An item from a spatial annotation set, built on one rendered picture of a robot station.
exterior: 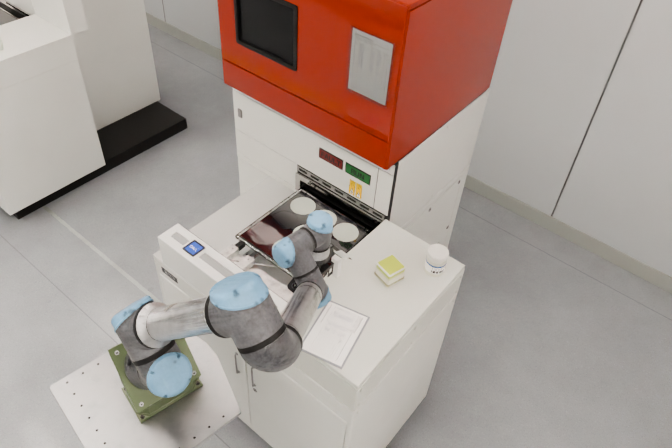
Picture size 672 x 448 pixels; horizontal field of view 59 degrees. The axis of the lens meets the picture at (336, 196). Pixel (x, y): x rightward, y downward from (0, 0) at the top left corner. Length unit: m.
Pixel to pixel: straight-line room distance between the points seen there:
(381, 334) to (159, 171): 2.44
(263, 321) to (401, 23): 0.93
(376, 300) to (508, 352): 1.32
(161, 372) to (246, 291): 0.45
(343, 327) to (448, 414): 1.13
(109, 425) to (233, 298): 0.81
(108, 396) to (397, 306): 0.93
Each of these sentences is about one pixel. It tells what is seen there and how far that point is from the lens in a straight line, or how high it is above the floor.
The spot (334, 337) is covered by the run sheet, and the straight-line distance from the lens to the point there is 1.86.
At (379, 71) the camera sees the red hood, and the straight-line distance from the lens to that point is 1.85.
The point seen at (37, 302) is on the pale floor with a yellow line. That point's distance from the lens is 3.42.
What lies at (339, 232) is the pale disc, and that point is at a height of 0.90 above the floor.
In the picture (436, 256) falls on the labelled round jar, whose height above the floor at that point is 1.06.
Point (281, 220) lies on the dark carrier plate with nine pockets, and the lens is 2.29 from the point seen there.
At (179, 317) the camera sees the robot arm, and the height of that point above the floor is 1.36.
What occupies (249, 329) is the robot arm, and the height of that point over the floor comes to 1.46.
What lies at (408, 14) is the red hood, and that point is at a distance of 1.73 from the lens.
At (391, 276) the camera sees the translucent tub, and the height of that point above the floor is 1.03.
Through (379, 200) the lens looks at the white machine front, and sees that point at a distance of 2.20.
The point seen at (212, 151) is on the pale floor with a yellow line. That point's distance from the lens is 4.10.
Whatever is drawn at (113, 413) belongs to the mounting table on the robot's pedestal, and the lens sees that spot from 1.98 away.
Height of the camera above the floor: 2.50
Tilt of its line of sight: 42 degrees down
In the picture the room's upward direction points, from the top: 4 degrees clockwise
